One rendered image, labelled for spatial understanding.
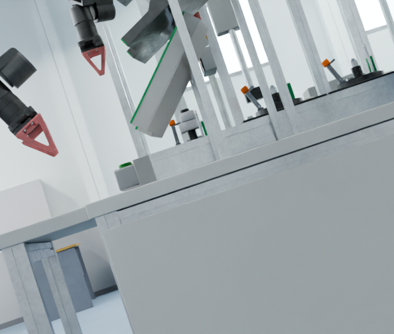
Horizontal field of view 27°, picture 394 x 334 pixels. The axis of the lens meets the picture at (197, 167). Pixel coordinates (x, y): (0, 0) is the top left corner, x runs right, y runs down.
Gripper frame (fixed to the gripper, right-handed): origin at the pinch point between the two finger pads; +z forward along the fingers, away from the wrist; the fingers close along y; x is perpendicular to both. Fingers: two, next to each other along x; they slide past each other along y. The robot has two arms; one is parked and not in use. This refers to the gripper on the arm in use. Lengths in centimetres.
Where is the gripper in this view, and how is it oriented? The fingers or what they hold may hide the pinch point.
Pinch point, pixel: (101, 72)
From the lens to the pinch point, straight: 236.6
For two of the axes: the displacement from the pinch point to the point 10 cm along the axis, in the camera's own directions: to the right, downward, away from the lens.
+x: -9.4, 3.3, -0.1
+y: 0.0, 0.4, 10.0
